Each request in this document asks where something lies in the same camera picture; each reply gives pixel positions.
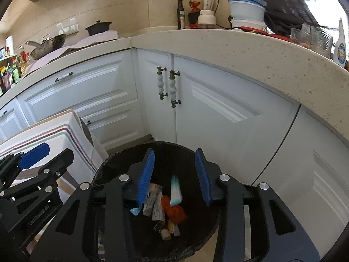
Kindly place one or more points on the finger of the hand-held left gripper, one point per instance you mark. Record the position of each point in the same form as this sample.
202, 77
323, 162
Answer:
35, 155
61, 162

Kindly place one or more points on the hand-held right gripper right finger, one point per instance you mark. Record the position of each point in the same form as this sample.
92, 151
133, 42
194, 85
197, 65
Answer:
204, 177

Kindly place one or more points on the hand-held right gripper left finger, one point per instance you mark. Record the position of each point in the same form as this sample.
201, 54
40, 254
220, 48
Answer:
146, 177

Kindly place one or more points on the clear orange dotted wrapper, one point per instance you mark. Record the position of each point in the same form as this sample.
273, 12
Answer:
156, 188

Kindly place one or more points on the white printed packet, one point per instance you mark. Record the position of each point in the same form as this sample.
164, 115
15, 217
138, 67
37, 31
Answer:
148, 204

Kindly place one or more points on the white tube teal cap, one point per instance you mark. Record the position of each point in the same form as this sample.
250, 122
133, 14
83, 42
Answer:
176, 193

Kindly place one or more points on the black trash bin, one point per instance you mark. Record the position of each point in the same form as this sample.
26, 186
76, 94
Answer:
174, 158

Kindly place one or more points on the teal strip packet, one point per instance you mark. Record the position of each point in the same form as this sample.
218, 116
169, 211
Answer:
135, 211

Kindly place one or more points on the white green tube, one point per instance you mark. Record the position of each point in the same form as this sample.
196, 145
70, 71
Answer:
159, 211

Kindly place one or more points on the large orange plastic bag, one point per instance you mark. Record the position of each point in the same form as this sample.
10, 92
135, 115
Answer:
176, 214

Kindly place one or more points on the striped tablecloth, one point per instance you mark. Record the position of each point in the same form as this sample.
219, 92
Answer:
68, 131

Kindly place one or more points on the row of condiment bottles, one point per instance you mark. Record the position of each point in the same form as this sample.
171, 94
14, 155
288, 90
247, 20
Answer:
12, 71

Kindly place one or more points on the steel wok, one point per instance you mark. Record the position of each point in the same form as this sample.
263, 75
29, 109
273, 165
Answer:
49, 46

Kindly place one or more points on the paper towel roll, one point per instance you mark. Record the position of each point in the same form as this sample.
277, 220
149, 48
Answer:
9, 46

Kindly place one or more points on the white stove cover cloth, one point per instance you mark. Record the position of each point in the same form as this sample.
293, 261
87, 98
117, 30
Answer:
81, 43

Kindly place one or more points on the black lidded pot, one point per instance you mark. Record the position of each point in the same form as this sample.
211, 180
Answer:
98, 28

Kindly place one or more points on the red utensil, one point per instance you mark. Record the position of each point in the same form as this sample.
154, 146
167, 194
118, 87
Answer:
270, 34

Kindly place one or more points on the white jar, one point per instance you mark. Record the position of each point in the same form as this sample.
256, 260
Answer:
207, 19

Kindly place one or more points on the small white container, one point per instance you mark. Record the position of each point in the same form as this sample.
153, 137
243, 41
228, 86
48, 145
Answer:
248, 24

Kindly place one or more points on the black cup with red packets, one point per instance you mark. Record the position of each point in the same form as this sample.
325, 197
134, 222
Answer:
193, 17

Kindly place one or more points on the dark oil bottle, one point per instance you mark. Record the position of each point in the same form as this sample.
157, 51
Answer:
181, 16

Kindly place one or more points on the clear drinking glass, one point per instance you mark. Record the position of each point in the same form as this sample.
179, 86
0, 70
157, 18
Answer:
298, 38

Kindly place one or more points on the large white lidded container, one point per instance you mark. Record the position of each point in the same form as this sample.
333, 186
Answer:
246, 9

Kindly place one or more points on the white spray bottle blue label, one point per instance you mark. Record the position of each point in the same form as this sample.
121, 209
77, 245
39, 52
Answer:
340, 49

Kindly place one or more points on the dark hanging cloth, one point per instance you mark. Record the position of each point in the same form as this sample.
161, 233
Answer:
278, 2

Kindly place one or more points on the white wall hook rack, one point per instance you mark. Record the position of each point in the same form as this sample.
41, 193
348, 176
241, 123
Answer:
67, 27

